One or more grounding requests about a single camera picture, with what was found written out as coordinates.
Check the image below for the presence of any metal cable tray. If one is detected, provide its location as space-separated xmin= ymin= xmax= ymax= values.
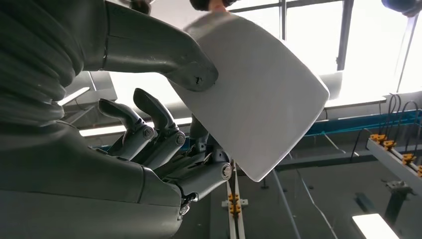
xmin=221 ymin=161 xmax=248 ymax=239
xmin=366 ymin=133 xmax=422 ymax=196

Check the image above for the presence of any white ceiling light panel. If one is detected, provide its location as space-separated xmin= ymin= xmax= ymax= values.
xmin=352 ymin=214 xmax=400 ymax=239

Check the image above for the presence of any person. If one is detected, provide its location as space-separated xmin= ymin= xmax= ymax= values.
xmin=189 ymin=0 xmax=239 ymax=13

